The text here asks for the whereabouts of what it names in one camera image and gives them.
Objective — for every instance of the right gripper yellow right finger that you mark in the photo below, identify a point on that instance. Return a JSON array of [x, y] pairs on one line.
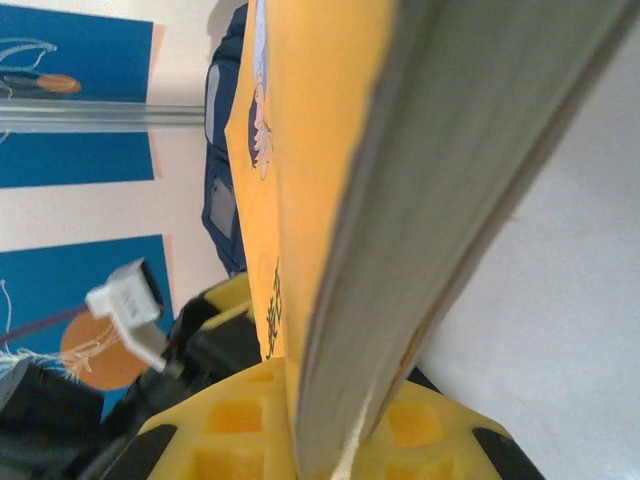
[[425, 430]]

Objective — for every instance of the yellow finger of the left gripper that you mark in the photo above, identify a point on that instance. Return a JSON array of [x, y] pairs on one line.
[[230, 315]]

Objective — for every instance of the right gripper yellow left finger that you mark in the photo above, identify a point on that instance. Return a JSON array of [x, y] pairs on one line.
[[235, 415]]

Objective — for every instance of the navy blue student backpack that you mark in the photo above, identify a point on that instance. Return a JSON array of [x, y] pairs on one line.
[[222, 150]]

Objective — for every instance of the yellow comic book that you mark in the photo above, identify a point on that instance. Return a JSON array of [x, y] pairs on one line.
[[325, 150]]

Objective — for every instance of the blue floral wall panel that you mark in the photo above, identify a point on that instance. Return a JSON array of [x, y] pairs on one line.
[[75, 160], [50, 270], [100, 50]]

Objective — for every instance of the aluminium frame post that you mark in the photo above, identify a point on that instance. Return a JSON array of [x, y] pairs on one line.
[[100, 116]]

